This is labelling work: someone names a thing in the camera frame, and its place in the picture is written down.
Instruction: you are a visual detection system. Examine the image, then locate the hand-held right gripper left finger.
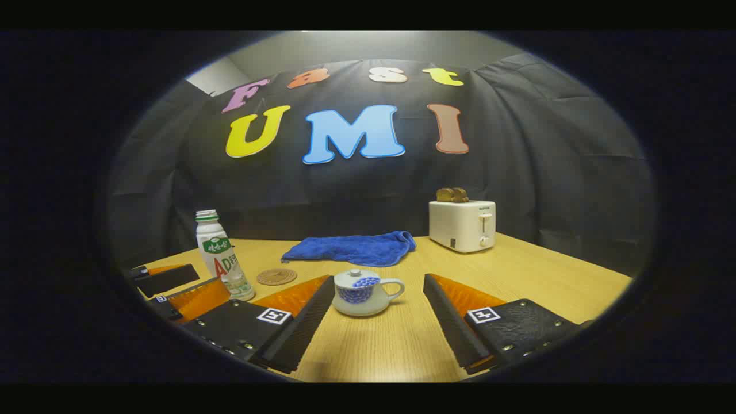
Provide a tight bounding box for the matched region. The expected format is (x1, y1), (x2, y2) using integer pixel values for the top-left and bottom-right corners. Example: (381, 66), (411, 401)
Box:
(183, 275), (336, 374)

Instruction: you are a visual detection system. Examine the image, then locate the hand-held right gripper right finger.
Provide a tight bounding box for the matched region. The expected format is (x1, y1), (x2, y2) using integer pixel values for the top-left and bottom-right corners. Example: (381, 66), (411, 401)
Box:
(423, 273), (581, 375)

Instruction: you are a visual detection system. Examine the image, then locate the white plastic water bottle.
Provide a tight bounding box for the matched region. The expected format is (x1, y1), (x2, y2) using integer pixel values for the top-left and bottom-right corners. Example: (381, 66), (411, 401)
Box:
(195, 210), (255, 301)

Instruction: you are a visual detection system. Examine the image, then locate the round brown woven coaster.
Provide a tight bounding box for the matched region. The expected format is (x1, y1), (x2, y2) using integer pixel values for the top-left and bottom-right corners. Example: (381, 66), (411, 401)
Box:
(256, 268), (298, 286)

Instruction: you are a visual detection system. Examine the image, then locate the white blue patterned teacup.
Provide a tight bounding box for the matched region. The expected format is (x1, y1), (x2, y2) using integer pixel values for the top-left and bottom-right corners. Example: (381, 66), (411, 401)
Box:
(332, 277), (405, 317)

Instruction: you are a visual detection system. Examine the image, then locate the white blue teacup lid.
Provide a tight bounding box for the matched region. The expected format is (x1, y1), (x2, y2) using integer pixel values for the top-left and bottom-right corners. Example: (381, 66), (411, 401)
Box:
(334, 269), (381, 290)

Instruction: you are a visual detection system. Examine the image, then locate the blue towel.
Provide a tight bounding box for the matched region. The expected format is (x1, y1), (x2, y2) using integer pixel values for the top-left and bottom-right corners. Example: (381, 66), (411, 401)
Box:
(281, 231), (417, 267)

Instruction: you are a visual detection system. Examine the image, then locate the white toaster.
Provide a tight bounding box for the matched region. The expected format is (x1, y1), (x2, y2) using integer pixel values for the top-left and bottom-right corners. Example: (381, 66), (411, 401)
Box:
(428, 200), (496, 254)

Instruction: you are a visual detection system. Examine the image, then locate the black backdrop cloth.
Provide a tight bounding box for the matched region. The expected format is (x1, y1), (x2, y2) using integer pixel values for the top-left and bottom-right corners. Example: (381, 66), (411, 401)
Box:
(106, 55), (656, 277)

